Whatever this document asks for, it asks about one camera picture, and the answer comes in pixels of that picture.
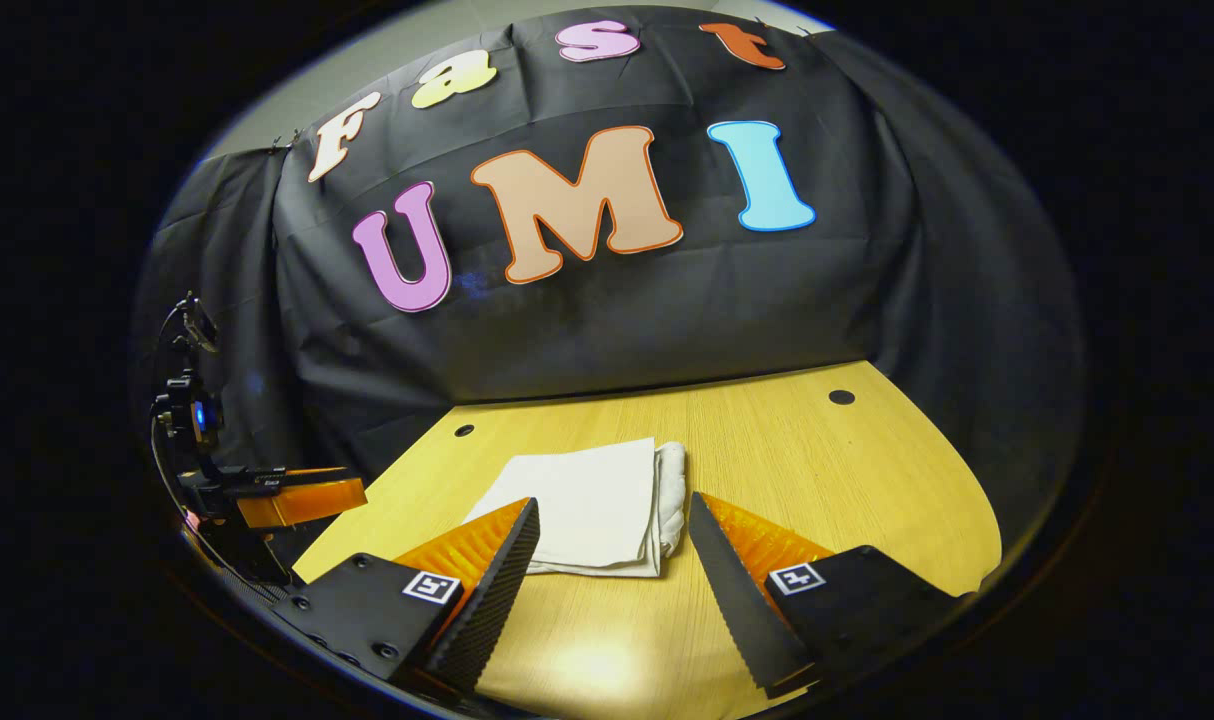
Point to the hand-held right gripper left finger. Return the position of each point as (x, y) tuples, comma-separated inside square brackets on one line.
[(492, 600)]

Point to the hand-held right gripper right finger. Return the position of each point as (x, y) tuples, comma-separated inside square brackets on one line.
[(737, 600)]

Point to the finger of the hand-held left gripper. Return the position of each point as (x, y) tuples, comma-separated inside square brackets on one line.
[(302, 500)]

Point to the white jeans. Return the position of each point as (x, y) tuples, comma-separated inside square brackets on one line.
[(587, 510)]

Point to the black backdrop cloth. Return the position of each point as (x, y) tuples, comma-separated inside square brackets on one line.
[(617, 320)]

